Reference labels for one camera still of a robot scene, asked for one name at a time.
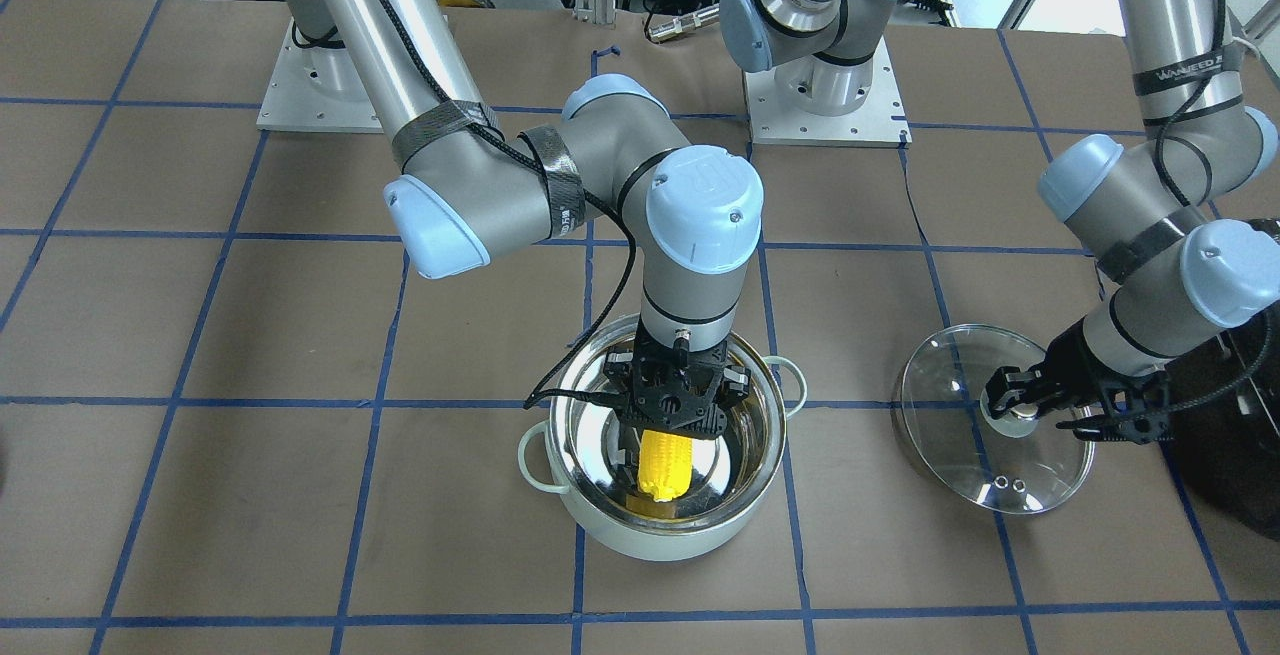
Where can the glass pot lid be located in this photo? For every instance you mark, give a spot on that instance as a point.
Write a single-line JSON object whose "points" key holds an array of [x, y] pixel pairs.
{"points": [[1016, 464]]}

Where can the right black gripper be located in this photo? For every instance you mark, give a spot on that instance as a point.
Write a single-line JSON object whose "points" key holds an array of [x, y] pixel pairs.
{"points": [[620, 373]]}

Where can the pale green steel pot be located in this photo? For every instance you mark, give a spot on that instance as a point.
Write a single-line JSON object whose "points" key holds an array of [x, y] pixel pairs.
{"points": [[588, 458]]}

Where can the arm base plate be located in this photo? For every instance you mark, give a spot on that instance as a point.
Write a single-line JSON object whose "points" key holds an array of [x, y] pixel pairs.
{"points": [[814, 103], [315, 91]]}

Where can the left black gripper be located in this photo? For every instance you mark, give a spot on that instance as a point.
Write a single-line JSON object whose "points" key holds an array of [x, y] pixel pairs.
{"points": [[1072, 362]]}

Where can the silver metal cylinder connector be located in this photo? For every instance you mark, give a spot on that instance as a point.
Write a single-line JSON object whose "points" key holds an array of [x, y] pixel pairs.
{"points": [[683, 25]]}

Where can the dark rice cooker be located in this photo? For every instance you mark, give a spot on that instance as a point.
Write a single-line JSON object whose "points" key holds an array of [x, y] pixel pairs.
{"points": [[1227, 450]]}

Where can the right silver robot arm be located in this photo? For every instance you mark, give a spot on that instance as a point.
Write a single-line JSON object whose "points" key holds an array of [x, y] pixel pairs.
{"points": [[465, 196]]}

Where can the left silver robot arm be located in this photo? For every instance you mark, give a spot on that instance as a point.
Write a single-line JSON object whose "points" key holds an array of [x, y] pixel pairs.
{"points": [[1180, 278]]}

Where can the yellow corn cob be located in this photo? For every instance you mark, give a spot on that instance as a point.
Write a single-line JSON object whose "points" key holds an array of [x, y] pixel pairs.
{"points": [[664, 472]]}

